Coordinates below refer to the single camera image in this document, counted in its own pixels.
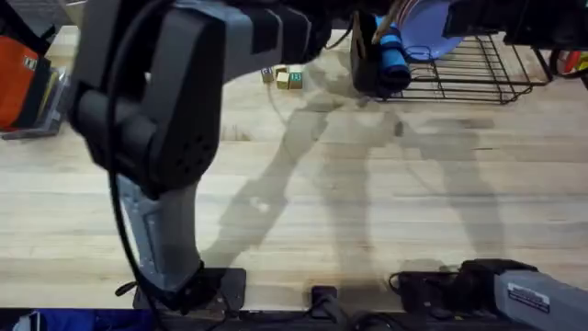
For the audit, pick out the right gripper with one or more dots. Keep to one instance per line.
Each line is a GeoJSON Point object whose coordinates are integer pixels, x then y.
{"type": "Point", "coordinates": [473, 18]}

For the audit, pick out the wooden spoon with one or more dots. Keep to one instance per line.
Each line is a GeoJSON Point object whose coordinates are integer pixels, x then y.
{"type": "Point", "coordinates": [385, 25]}

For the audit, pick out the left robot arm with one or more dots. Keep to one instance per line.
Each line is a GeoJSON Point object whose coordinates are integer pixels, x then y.
{"type": "Point", "coordinates": [179, 92]}

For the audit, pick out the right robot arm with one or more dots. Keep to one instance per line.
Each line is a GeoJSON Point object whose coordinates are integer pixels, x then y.
{"type": "Point", "coordinates": [537, 299]}

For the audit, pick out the purple plate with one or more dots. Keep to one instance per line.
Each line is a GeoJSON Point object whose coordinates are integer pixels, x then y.
{"type": "Point", "coordinates": [432, 32]}

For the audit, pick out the blue and black bottle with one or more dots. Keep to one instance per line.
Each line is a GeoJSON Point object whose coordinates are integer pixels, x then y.
{"type": "Point", "coordinates": [392, 60]}

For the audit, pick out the red and yellow toys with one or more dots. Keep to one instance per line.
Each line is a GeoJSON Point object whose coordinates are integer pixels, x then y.
{"type": "Point", "coordinates": [574, 62]}

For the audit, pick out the black cutlery holder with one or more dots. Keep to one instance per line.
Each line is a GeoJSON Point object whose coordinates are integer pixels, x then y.
{"type": "Point", "coordinates": [365, 60]}

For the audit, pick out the wooden toy blocks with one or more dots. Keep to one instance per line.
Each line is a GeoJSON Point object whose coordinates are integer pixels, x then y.
{"type": "Point", "coordinates": [287, 78]}

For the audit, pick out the orange box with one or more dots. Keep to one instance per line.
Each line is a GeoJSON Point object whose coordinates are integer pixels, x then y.
{"type": "Point", "coordinates": [16, 87]}

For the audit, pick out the blue cloth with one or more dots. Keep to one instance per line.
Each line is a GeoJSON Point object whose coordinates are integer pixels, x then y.
{"type": "Point", "coordinates": [92, 320]}

